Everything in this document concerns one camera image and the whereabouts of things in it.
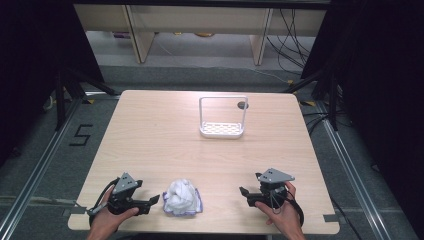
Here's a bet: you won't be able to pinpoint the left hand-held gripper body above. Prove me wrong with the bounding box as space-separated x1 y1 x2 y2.
108 172 144 216

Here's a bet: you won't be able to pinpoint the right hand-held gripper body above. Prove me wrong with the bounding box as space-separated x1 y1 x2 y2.
255 167 296 211

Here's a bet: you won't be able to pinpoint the white cloth with purple edge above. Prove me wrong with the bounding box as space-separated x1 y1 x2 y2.
162 178 204 217

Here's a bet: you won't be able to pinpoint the person's left hand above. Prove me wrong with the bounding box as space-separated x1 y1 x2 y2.
88 191 140 235

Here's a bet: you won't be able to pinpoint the person's right hand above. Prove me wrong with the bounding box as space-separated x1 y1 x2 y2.
254 181 304 235

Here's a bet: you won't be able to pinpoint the black metal stand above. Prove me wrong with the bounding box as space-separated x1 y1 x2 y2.
283 69 340 132
54 68 121 132

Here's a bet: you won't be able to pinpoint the black curtain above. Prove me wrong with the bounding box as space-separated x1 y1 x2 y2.
300 0 424 234
0 0 105 168

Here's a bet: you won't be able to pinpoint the light wooden desk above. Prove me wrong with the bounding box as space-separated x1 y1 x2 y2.
73 3 328 66

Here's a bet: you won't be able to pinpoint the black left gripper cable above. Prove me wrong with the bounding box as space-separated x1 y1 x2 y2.
86 178 120 219

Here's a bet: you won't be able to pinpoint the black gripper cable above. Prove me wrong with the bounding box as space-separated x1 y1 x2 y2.
284 197 305 228
86 178 120 219

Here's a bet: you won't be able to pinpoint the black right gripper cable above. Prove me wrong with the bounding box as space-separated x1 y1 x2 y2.
284 197 305 228

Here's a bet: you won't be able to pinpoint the white plastic rack with handle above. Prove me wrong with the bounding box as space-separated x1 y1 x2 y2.
198 95 249 139

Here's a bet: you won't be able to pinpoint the aluminium floor rail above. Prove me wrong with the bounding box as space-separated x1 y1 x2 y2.
314 99 390 240
0 98 83 240

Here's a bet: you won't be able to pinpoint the black floor cables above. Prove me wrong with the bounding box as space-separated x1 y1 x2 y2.
302 110 335 135

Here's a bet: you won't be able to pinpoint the bundle of black hanging cables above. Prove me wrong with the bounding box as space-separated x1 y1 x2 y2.
266 8 317 76

